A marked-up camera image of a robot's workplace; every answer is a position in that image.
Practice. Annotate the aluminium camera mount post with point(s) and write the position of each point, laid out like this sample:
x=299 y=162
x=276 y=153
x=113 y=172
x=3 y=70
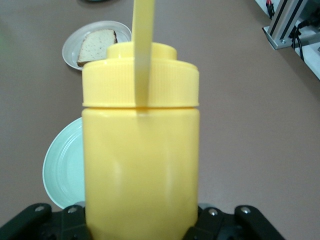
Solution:
x=282 y=27

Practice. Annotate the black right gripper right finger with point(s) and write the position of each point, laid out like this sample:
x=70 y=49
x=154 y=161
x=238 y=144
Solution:
x=245 y=225

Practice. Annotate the yellow squeeze bottle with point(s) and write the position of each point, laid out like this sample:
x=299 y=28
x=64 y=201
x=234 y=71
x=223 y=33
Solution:
x=140 y=162

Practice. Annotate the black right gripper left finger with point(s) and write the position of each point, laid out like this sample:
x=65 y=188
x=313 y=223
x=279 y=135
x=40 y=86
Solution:
x=30 y=222

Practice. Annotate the beige plate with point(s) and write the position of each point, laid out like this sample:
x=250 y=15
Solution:
x=71 y=47

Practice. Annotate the red display electronics module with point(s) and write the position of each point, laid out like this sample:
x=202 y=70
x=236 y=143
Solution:
x=269 y=7

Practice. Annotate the mint green plate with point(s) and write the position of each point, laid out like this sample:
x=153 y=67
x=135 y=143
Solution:
x=65 y=165

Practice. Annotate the brown bread slice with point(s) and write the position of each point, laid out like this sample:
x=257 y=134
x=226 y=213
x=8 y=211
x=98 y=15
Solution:
x=97 y=46

